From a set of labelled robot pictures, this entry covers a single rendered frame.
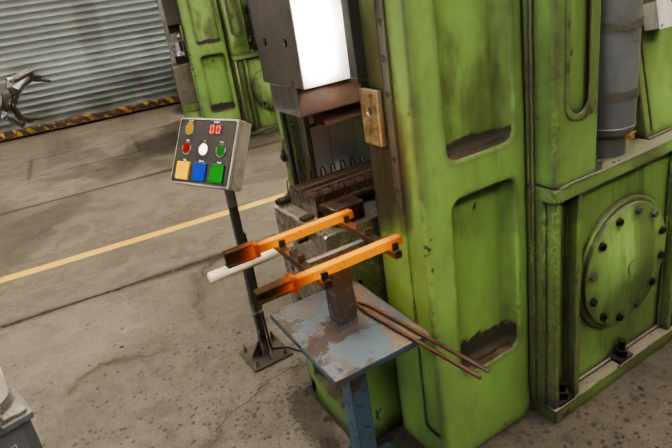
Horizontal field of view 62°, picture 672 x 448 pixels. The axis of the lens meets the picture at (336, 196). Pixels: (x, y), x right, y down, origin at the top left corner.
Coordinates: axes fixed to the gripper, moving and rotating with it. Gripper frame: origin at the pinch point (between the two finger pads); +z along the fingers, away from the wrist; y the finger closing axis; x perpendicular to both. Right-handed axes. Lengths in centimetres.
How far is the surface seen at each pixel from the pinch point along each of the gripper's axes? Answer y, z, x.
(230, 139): 1, 41, -54
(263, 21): 48, 12, -66
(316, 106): 28, 11, -92
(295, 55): 41, 1, -84
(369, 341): -23, -26, -135
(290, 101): 27, 11, -83
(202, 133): -2, 47, -39
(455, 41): 59, 5, -127
